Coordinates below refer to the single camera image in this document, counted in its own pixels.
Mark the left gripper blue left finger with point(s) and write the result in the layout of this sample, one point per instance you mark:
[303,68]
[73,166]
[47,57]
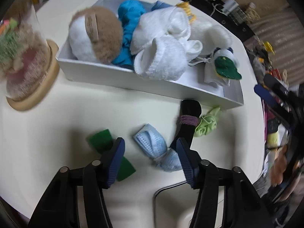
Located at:
[113,162]

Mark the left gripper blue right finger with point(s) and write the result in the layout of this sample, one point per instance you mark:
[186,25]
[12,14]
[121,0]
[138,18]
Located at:
[190,162]

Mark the light blue fabric bow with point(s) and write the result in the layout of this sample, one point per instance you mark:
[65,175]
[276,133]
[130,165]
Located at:
[154,146]

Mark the light green fabric bow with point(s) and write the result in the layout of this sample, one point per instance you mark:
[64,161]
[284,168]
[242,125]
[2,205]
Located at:
[208,122]

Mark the black sock with purple band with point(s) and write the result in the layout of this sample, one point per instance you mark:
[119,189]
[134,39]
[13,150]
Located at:
[190,112]

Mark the green white yellow pompom sock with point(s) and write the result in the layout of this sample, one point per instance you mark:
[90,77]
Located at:
[225,64]

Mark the brown white plush ball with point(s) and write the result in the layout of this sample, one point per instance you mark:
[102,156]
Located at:
[95,35]

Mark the white fluffy towel bundle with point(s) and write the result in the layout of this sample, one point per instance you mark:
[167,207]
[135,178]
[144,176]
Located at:
[161,44]

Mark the turquoise braided scrunchie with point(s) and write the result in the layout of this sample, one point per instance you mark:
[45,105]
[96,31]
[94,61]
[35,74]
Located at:
[129,13]

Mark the white towel with chain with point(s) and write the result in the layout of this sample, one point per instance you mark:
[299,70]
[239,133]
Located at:
[210,75]

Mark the cream rectangular box lid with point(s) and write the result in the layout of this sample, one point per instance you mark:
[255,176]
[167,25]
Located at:
[174,205]

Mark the white cardboard box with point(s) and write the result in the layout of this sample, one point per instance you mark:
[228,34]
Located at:
[190,84]

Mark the white appliance on cabinet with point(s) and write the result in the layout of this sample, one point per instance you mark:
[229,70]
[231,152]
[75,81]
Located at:
[229,6]

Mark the glass dome with flowers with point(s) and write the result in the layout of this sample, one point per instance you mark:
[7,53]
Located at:
[28,59]

